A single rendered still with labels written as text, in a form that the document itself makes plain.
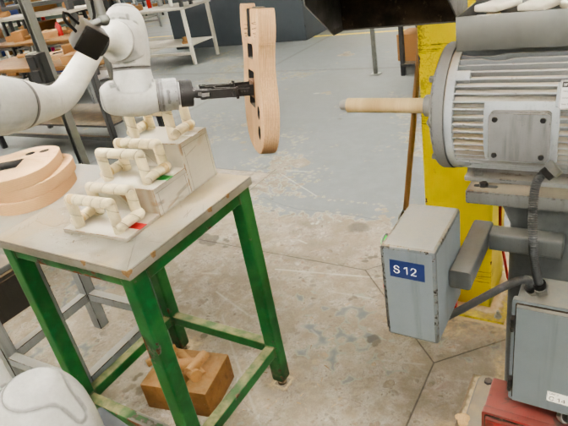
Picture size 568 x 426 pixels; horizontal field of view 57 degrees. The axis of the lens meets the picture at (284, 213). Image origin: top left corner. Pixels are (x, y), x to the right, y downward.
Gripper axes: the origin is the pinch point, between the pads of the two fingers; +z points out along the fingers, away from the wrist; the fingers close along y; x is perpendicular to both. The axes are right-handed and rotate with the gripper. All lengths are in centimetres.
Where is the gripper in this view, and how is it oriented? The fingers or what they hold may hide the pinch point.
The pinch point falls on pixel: (250, 88)
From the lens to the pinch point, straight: 156.2
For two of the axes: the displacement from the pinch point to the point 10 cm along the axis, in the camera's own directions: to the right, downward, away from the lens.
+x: -0.5, -9.3, -3.6
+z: 9.8, -1.2, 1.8
